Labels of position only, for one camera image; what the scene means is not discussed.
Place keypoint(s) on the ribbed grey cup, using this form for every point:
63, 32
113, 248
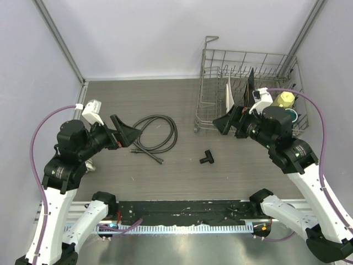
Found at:
90, 167

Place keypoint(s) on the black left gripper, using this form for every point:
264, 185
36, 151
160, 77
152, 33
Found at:
128, 133

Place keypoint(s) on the white slotted cable duct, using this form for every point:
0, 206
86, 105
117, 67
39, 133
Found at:
199, 229

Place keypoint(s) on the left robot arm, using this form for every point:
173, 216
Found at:
61, 180

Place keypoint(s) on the dark green mug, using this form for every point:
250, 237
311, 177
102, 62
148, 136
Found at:
293, 114

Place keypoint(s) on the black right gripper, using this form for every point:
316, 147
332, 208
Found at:
237, 117

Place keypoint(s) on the grey wire dish rack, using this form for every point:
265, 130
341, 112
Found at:
270, 70

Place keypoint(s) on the yellow mug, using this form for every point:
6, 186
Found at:
284, 100

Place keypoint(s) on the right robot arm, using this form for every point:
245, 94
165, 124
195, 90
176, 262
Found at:
326, 236

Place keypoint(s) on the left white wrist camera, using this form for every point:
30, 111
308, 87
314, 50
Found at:
91, 112

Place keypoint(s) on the white plate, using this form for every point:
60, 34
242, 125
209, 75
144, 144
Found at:
229, 96

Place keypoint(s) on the black T-shaped fitting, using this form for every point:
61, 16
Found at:
208, 158

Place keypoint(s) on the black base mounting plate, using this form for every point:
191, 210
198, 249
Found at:
189, 212

